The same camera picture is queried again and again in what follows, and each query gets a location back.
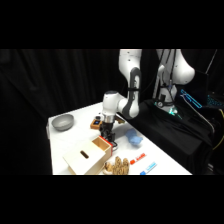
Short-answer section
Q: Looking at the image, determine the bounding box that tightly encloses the small green light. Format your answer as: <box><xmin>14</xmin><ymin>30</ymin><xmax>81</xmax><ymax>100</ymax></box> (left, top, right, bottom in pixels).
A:
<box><xmin>167</xmin><ymin>107</ymin><xmax>178</xmax><ymax>117</ymax></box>

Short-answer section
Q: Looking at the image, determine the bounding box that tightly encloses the laptop with blue glow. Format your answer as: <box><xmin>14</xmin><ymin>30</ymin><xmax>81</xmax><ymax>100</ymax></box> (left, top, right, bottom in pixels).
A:
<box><xmin>179</xmin><ymin>87</ymin><xmax>205</xmax><ymax>110</ymax></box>

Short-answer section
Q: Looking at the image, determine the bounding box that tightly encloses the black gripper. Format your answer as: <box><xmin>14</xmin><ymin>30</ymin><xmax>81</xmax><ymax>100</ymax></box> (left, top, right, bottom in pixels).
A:
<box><xmin>100</xmin><ymin>121</ymin><xmax>117</xmax><ymax>143</ymax></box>

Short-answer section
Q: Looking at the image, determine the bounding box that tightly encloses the white cup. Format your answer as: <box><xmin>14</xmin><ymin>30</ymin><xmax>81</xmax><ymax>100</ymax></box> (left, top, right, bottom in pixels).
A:
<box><xmin>125</xmin><ymin>128</ymin><xmax>145</xmax><ymax>148</ymax></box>

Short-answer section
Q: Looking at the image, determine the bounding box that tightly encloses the blue marker pen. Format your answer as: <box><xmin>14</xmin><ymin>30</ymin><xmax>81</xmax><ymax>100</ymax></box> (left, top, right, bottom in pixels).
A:
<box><xmin>139</xmin><ymin>161</ymin><xmax>158</xmax><ymax>176</ymax></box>

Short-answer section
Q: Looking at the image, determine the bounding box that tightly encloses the red marker pen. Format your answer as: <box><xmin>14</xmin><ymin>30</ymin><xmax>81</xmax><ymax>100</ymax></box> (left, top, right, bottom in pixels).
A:
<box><xmin>129</xmin><ymin>152</ymin><xmax>148</xmax><ymax>166</ymax></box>

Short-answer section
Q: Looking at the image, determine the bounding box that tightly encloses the black cloth-covered robot stand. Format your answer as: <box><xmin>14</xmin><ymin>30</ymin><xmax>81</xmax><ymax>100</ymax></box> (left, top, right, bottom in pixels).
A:
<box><xmin>123</xmin><ymin>98</ymin><xmax>215</xmax><ymax>176</ymax></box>

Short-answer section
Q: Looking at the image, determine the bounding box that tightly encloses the grey metal bowl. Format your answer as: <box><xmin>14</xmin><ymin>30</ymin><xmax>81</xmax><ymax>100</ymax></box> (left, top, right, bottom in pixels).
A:
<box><xmin>50</xmin><ymin>113</ymin><xmax>75</xmax><ymax>132</ymax></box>

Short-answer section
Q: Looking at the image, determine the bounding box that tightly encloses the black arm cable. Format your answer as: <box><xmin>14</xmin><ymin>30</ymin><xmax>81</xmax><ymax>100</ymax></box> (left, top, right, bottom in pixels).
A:
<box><xmin>153</xmin><ymin>49</ymin><xmax>183</xmax><ymax>103</ymax></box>

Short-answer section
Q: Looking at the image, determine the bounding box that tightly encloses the wooden drawer with looped handle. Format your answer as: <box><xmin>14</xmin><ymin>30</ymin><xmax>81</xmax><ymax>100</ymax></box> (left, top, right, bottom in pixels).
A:
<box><xmin>91</xmin><ymin>134</ymin><xmax>119</xmax><ymax>160</ymax></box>

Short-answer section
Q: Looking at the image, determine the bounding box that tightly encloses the small wooden block blue screen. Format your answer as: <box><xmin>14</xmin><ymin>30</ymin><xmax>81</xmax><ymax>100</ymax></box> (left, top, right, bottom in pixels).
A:
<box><xmin>89</xmin><ymin>117</ymin><xmax>104</xmax><ymax>130</ymax></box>

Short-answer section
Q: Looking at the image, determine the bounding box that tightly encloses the black curtain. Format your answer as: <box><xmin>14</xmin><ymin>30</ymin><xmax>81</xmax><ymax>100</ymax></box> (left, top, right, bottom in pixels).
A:
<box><xmin>0</xmin><ymin>49</ymin><xmax>224</xmax><ymax>176</ymax></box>

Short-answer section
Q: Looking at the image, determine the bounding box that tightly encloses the yellow cable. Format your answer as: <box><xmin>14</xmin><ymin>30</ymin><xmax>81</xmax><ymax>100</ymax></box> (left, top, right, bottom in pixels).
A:
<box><xmin>211</xmin><ymin>108</ymin><xmax>224</xmax><ymax>152</ymax></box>

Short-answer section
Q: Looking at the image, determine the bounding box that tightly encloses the light wooden drawer box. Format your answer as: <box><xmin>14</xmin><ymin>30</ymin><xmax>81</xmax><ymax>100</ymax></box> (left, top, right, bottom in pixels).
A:
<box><xmin>62</xmin><ymin>139</ymin><xmax>108</xmax><ymax>176</ymax></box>

